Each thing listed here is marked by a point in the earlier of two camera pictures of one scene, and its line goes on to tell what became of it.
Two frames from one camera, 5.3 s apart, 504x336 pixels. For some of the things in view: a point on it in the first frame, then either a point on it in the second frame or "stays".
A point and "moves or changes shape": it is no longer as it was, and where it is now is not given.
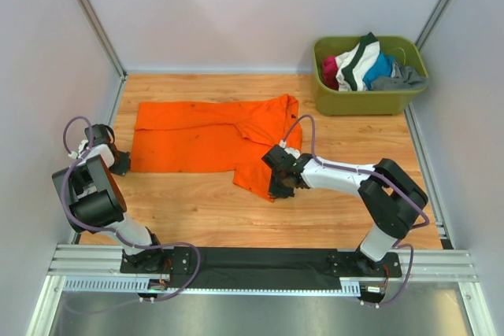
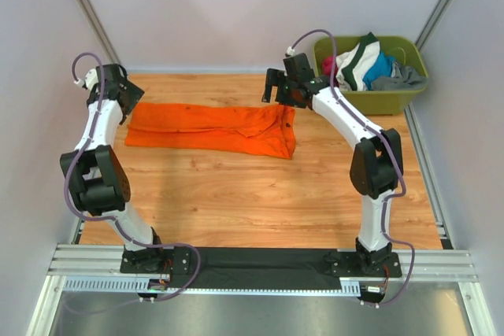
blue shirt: [382, 68] stays
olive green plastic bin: [378, 102] stays
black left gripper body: [120, 168] to [124, 83]
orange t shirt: [215, 136] moves or changes shape
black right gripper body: [278, 188] to [294, 103]
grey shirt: [405, 78] stays
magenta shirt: [330, 68] stays
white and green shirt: [353, 64] stays
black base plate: [253, 268] stays
